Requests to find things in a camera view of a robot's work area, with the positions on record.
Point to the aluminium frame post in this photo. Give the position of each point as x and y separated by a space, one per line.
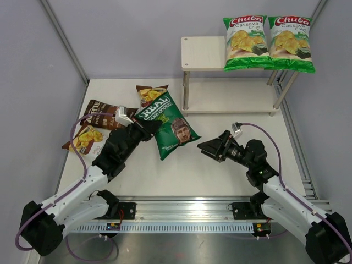
53 19
315 13

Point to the brown Chuba cassava chips bag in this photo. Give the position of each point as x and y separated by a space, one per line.
148 94

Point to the brown Kettle sea salt bag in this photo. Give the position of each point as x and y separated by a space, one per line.
106 117

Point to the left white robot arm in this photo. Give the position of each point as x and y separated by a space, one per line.
44 225

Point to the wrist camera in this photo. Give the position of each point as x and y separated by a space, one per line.
237 130
121 116

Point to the green Chuba cassava chips bag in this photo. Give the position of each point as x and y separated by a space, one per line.
290 45

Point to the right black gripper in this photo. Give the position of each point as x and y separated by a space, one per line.
222 144

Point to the right aluminium frame post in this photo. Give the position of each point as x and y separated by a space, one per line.
315 13

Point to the dark green Real chips bag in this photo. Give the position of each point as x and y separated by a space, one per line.
175 130

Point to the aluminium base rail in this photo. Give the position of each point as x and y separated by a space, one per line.
165 215

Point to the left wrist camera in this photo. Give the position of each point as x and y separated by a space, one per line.
121 116

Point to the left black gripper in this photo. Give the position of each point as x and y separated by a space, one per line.
149 128

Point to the left aluminium frame post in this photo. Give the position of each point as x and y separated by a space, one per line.
53 19

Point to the white two-tier wooden shelf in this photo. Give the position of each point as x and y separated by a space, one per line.
207 88

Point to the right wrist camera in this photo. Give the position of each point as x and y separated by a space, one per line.
237 130

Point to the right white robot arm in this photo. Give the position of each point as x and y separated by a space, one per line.
325 236

